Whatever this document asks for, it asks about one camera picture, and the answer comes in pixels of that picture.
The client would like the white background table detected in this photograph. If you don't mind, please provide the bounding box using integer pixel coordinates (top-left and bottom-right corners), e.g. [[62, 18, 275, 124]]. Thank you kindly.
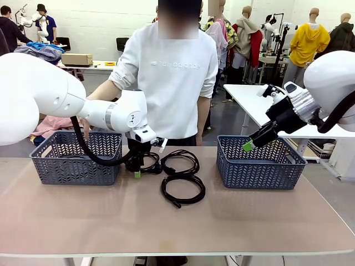
[[57, 59, 119, 73]]

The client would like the white robot with black ears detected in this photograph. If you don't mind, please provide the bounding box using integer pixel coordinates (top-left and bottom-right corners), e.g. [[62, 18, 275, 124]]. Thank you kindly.
[[260, 13, 278, 52]]

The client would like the blue-grey plastic lattice basket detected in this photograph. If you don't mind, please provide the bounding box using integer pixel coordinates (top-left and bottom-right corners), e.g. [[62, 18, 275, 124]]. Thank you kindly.
[[29, 130, 123, 186], [216, 135, 308, 191]]

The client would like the person's right hand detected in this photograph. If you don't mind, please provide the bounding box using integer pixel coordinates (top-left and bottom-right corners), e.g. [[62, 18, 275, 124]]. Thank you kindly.
[[80, 117, 92, 141]]

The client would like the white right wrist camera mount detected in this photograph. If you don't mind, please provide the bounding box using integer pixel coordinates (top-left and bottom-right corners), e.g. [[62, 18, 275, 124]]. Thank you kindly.
[[256, 84, 286, 102]]

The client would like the person's right forearm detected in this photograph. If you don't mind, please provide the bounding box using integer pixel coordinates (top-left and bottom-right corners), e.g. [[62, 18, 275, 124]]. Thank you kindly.
[[86, 79, 124, 102]]

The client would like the mannequin in yellow hoodie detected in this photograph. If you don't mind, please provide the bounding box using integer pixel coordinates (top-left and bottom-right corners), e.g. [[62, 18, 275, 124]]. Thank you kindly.
[[290, 7, 331, 86]]

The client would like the person's left forearm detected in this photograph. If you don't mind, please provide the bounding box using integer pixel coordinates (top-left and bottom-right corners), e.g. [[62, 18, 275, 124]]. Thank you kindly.
[[195, 94, 212, 136]]

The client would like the black left arm hose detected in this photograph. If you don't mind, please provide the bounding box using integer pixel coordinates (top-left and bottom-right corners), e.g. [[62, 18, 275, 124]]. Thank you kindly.
[[70, 116, 136, 167]]

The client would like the black arm hose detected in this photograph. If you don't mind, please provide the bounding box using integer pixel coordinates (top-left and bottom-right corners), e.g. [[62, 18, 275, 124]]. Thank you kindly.
[[317, 91, 355, 134], [70, 116, 136, 167]]

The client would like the black office chair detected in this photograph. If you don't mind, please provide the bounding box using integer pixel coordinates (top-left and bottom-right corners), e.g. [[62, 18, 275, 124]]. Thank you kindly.
[[55, 37, 72, 52], [115, 37, 130, 52]]

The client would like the black power cable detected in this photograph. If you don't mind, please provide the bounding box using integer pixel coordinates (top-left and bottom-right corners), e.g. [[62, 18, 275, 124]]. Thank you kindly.
[[124, 151, 163, 175], [160, 174, 206, 209]]

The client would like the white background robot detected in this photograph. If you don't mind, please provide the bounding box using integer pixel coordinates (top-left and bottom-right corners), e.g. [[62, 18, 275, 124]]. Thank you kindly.
[[16, 4, 49, 43]]

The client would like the person in white sweatshirt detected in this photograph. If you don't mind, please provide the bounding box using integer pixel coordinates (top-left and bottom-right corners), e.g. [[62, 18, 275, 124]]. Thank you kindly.
[[109, 0, 219, 147]]

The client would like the mannequin in dark green jacket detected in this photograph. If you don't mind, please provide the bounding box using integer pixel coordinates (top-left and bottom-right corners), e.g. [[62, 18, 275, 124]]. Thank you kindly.
[[316, 12, 355, 60]]

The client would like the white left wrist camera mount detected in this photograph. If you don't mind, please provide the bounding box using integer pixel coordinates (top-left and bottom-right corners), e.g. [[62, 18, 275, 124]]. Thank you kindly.
[[151, 136, 169, 154]]

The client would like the mannequin in floral shirt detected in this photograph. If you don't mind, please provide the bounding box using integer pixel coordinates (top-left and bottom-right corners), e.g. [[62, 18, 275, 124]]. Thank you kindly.
[[204, 15, 239, 53]]

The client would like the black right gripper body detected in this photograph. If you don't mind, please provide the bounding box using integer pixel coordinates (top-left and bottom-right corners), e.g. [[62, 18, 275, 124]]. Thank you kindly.
[[265, 95, 300, 134]]

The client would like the bystander in blue T-shirt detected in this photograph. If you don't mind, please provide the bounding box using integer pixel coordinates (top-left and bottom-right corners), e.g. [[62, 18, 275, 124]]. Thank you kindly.
[[35, 3, 58, 44]]

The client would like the bystander in black hoodie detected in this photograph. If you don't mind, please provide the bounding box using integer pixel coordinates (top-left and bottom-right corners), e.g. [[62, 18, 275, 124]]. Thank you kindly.
[[0, 5, 34, 53]]

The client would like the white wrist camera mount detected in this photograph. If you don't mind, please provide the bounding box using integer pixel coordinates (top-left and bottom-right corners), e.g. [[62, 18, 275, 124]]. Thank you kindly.
[[151, 136, 169, 154], [256, 84, 286, 102]]

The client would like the black tripod stand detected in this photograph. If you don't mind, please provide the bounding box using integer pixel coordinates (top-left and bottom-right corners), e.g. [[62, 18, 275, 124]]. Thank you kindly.
[[270, 12, 292, 85]]

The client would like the white side table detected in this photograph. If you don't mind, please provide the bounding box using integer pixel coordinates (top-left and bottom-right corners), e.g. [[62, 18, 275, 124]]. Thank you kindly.
[[223, 83, 355, 163]]

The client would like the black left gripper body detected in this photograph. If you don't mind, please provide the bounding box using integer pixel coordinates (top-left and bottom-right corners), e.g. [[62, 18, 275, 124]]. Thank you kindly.
[[125, 138, 152, 170]]

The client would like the black right arm hose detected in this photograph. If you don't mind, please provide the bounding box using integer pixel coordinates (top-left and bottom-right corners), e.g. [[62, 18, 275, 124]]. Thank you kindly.
[[317, 91, 355, 134]]

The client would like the pile of coloured clothes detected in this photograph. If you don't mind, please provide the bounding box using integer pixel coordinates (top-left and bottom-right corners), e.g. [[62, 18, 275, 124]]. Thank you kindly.
[[13, 41, 66, 63]]

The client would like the mannequin in beige hoodie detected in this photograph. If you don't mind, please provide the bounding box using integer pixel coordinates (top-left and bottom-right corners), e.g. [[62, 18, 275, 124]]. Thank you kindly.
[[232, 5, 263, 84]]

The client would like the black USB cable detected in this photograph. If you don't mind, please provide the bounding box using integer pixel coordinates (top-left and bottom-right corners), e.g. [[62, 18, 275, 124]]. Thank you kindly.
[[160, 149, 200, 176]]

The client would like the brown cardboard box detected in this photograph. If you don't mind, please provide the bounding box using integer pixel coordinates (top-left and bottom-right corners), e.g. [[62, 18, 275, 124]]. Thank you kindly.
[[60, 53, 94, 67]]

